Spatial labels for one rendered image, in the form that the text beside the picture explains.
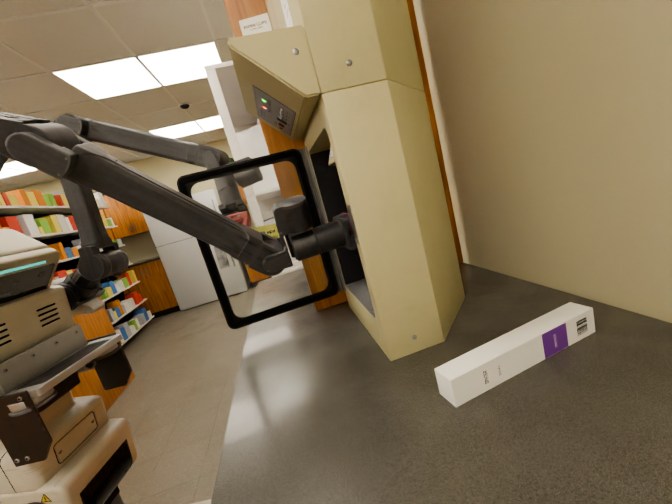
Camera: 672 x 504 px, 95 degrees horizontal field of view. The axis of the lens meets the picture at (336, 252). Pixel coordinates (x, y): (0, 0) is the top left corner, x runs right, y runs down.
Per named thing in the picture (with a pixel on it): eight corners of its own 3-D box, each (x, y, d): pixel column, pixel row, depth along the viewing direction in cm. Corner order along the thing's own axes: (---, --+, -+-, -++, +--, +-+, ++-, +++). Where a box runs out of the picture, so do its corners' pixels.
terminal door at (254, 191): (340, 293, 85) (299, 147, 78) (229, 331, 80) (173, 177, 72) (339, 292, 86) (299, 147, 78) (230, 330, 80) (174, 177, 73)
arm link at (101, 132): (89, 140, 91) (54, 132, 81) (91, 120, 90) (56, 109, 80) (230, 173, 91) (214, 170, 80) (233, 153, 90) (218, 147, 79)
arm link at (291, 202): (263, 256, 68) (266, 275, 60) (244, 208, 63) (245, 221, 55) (314, 239, 70) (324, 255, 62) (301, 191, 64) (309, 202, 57)
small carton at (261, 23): (282, 63, 57) (272, 28, 56) (278, 51, 52) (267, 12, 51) (256, 70, 57) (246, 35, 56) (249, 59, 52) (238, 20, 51)
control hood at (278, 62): (302, 138, 79) (291, 97, 77) (321, 93, 47) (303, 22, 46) (258, 149, 77) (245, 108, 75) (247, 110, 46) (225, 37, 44)
